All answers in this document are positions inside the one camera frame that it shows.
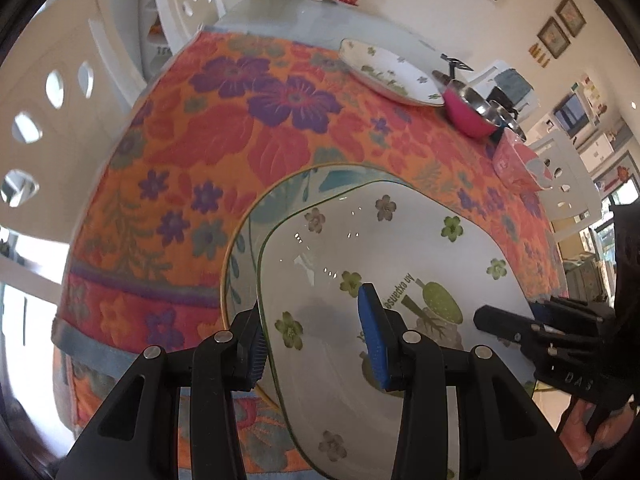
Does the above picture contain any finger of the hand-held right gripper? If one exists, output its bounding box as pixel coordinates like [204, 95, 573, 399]
[529, 295, 616, 333]
[473, 304, 567, 350]

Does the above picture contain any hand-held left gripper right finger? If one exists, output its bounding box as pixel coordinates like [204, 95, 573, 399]
[357, 283, 583, 480]

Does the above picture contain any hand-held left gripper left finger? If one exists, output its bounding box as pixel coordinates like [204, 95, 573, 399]
[60, 305, 265, 480]

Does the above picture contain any white clover print square plate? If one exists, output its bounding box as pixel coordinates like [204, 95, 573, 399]
[339, 37, 446, 107]
[256, 180, 547, 480]

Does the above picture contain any teal leaf gold-rimmed plate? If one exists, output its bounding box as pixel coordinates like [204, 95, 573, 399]
[220, 162, 483, 480]

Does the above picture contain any pink steel bowl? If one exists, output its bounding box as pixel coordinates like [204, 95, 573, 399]
[444, 79, 497, 140]

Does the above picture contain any person's right hand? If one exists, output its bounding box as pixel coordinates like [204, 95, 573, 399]
[559, 400, 640, 467]

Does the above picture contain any white dining chair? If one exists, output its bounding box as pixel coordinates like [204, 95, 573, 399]
[0, 0, 147, 263]
[529, 131, 602, 233]
[467, 59, 534, 112]
[151, 0, 227, 55]

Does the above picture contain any dark screen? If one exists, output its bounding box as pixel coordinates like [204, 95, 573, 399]
[554, 94, 592, 134]

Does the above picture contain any black mug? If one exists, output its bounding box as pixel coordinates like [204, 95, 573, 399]
[486, 85, 521, 111]

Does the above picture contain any orange floral tablecloth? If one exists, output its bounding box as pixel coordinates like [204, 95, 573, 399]
[50, 30, 571, 480]

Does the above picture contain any blue-grey cloth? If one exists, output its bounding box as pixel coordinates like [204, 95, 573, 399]
[495, 69, 534, 107]

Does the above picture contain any black metal holder brown base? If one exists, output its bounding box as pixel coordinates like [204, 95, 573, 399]
[431, 54, 475, 85]

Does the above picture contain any small framed wall picture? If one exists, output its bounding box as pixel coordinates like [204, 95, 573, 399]
[555, 0, 587, 37]
[537, 17, 571, 59]

